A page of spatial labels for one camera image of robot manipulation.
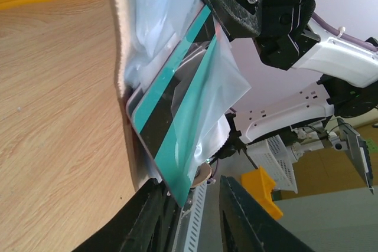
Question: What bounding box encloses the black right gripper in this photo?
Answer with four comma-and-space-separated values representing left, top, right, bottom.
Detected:
204, 0, 320, 70

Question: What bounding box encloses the beige leather card holder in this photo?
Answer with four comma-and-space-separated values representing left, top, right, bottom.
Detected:
109, 0, 200, 190

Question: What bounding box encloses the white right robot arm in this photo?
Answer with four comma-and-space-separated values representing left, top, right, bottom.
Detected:
204, 0, 377, 158

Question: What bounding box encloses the white perforated basket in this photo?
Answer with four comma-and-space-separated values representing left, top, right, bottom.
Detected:
247, 135, 298, 193

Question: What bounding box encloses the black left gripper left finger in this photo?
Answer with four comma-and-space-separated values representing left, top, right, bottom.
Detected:
74, 179, 177, 251

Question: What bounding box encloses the yellow bin on floor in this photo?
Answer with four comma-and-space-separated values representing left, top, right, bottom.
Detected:
241, 166, 284, 220

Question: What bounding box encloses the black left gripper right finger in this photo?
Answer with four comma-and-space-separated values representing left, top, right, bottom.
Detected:
219, 175, 312, 252

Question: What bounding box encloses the teal black-stripe credit card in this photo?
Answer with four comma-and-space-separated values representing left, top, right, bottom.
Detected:
131, 6, 217, 207

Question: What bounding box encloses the white slotted cable duct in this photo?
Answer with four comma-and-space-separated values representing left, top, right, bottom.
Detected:
172, 183, 207, 252

